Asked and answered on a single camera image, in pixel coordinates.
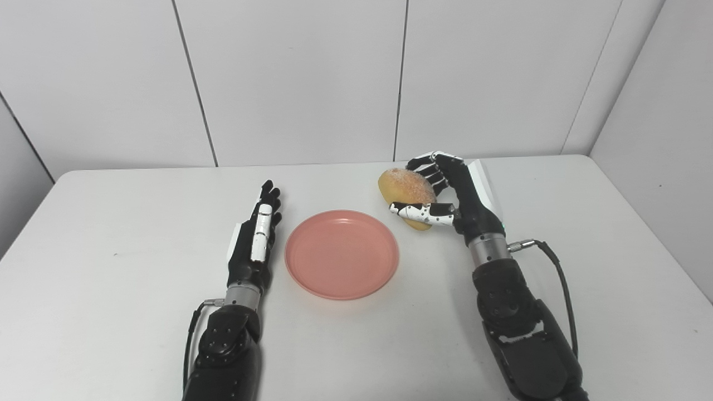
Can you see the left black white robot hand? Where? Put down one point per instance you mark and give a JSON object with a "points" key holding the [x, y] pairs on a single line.
{"points": [[253, 250]]}

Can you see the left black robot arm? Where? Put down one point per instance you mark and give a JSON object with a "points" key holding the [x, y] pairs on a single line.
{"points": [[225, 351]]}

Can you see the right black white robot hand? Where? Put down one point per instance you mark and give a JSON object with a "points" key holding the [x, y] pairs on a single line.
{"points": [[470, 203]]}

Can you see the pink round plate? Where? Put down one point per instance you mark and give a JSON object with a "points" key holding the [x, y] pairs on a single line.
{"points": [[342, 254]]}

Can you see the golden bread roll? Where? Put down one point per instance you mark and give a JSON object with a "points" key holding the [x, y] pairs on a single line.
{"points": [[406, 189]]}

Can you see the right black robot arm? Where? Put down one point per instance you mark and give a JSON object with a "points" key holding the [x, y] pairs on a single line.
{"points": [[518, 328]]}

